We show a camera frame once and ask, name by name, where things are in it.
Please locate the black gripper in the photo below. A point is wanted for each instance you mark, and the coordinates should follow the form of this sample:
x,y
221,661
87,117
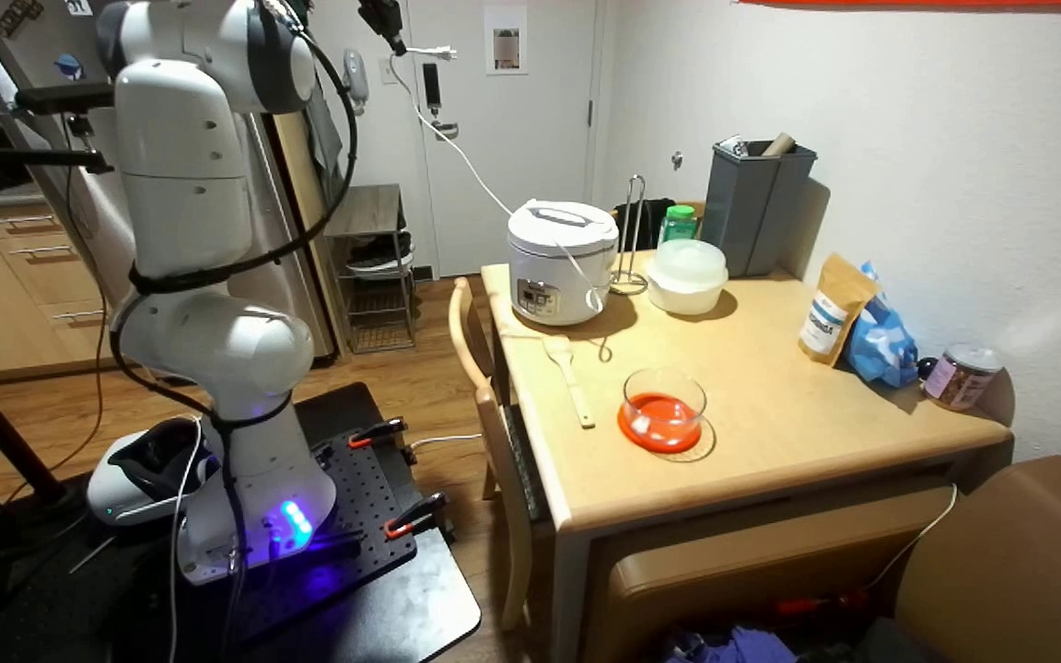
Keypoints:
x,y
376,9

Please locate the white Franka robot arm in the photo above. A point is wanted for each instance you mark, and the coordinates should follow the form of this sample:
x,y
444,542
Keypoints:
x,y
205,334

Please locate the white rice cooker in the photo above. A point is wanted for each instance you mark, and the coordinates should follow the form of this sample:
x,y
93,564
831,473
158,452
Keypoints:
x,y
561,263

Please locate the paper photo on door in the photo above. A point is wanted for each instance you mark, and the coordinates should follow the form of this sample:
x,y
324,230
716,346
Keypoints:
x,y
505,50

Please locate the small wooden shelf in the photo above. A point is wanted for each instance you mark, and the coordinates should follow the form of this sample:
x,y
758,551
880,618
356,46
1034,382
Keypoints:
x,y
368,244

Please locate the metal paper towel holder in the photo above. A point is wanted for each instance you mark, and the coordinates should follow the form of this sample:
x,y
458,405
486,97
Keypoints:
x,y
631,232

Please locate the stainless steel refrigerator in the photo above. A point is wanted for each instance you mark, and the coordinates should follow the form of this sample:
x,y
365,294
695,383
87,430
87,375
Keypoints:
x,y
53,50

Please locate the green lid jar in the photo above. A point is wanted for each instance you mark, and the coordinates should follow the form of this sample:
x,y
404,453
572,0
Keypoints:
x,y
679,221

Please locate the white lidded plastic container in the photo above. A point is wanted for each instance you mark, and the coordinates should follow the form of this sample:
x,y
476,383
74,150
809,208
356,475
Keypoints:
x,y
688,279

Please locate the orange black clamp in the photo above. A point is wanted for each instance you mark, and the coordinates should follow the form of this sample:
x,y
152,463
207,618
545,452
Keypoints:
x,y
376,433
421,516

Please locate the wooden slat chair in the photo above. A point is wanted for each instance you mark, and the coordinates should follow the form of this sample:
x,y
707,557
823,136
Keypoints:
x,y
511,465

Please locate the wooden cabinet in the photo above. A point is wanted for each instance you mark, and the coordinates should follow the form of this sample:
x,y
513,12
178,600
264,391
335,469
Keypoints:
x,y
0,298

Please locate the glass bowl with orange lid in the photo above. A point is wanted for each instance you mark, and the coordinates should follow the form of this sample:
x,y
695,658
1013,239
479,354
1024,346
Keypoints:
x,y
659,418

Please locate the white black helmet device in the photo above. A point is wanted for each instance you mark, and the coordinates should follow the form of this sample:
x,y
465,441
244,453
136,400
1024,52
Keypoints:
x,y
125,484

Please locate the brown paper pouch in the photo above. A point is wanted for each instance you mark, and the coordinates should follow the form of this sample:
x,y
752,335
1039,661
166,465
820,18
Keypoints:
x,y
831,314

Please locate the blue plastic bag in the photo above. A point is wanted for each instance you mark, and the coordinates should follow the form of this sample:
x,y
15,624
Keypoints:
x,y
884,345

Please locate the pink jar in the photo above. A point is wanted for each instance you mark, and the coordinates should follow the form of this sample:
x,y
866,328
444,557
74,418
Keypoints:
x,y
961,375

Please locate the purple cloth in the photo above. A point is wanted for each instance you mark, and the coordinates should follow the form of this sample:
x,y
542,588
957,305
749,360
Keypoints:
x,y
734,646

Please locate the white wall phone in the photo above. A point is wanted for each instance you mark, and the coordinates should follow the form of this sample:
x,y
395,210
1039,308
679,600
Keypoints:
x,y
357,77

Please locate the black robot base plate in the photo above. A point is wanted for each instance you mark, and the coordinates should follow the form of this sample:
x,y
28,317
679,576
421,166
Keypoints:
x,y
421,600

